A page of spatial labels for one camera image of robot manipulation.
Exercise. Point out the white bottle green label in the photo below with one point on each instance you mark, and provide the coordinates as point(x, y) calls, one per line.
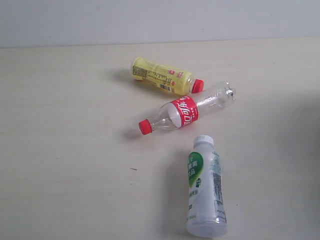
point(206, 216)

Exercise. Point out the yellow bottle red cap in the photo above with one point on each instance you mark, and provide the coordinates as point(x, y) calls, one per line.
point(165, 77)

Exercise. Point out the clear cola bottle red label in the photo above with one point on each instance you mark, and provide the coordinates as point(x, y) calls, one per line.
point(189, 108)

